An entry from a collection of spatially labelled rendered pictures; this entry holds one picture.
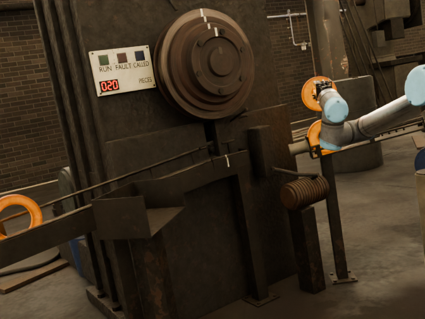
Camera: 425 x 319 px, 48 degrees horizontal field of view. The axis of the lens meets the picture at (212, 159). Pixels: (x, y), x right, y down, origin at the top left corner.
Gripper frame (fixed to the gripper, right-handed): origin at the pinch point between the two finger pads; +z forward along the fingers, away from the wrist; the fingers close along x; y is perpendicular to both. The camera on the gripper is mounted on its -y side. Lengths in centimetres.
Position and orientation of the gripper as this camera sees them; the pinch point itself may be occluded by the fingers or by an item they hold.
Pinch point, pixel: (318, 89)
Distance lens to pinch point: 224.5
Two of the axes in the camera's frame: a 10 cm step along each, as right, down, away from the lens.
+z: 0.0, -4.2, 9.1
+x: -9.8, 1.7, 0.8
